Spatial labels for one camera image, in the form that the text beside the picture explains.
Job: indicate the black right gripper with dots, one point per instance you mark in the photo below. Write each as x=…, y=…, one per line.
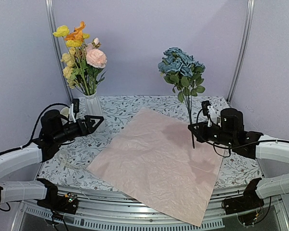
x=200, y=138

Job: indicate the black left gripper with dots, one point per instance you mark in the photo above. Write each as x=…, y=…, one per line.
x=89, y=125

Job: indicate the cream printed ribbon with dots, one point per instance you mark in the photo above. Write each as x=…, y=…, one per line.
x=63, y=163

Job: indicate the pale yellow rose bunch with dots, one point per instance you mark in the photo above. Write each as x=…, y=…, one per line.
x=72, y=71

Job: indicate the pink wrapping paper sheet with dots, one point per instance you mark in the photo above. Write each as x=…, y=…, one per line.
x=154, y=161

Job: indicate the peach peony flower stem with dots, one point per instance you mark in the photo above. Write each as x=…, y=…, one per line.
x=96, y=61

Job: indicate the blue flower bunch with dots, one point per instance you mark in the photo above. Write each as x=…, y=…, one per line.
x=181, y=70

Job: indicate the orange poppy flower stem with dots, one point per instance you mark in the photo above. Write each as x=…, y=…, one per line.
x=77, y=39

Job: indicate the yellow poppy flower stem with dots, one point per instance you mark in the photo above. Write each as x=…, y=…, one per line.
x=61, y=32

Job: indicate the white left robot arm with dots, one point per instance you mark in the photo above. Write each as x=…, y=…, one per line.
x=13, y=187

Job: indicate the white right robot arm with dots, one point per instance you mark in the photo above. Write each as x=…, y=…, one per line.
x=271, y=153

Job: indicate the white ribbed ceramic vase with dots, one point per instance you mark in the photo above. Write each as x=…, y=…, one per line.
x=93, y=106

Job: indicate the cream ceramic mug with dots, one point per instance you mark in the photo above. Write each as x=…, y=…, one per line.
x=65, y=112

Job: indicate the floral patterned tablecloth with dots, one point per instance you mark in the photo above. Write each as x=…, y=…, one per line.
x=235, y=171

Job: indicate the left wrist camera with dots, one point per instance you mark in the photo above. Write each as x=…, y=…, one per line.
x=73, y=110

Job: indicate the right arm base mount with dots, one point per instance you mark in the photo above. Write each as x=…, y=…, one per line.
x=248, y=201

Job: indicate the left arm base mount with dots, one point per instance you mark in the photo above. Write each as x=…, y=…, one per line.
x=67, y=203

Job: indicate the right aluminium frame post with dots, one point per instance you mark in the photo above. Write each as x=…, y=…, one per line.
x=242, y=50

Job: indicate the aluminium frame post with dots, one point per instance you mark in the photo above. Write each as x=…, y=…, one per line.
x=56, y=45
x=242, y=50

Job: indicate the aluminium front rail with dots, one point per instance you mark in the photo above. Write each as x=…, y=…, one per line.
x=115, y=211

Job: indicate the left aluminium frame post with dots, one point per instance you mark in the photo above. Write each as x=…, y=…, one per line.
x=56, y=45

